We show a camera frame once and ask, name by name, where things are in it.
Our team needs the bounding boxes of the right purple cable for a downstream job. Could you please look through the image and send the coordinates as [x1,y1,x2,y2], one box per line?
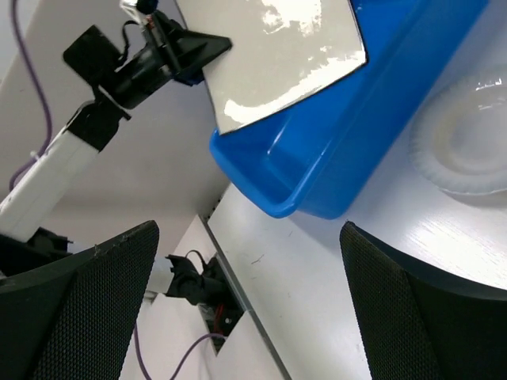
[132,322,221,380]

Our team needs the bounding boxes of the square white black-rimmed plate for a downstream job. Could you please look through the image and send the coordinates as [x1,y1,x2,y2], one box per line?
[177,0,367,134]

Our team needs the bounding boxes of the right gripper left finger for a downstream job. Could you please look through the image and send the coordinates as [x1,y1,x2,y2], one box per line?
[1,221,159,379]

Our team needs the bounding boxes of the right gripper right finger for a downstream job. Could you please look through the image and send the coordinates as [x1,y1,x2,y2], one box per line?
[340,222,506,379]

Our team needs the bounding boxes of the blue plastic bin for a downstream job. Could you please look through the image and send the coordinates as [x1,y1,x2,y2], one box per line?
[210,1,487,219]

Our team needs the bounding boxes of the round white bowl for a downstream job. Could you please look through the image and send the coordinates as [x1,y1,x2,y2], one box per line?
[409,65,506,196]

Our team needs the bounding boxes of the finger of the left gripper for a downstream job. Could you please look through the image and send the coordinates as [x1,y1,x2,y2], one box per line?
[170,29,232,82]

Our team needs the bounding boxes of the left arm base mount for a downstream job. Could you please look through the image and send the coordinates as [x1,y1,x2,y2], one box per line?
[164,250,245,337]

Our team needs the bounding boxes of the purple cable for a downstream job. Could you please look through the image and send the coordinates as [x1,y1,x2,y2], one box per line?
[132,322,221,380]
[8,0,55,187]

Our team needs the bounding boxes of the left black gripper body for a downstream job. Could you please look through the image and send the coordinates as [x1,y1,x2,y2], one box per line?
[93,10,184,119]

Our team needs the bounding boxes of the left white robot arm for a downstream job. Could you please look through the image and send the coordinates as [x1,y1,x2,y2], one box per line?
[1,3,232,276]

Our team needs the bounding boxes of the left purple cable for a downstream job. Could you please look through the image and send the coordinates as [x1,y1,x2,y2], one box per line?
[8,0,55,187]

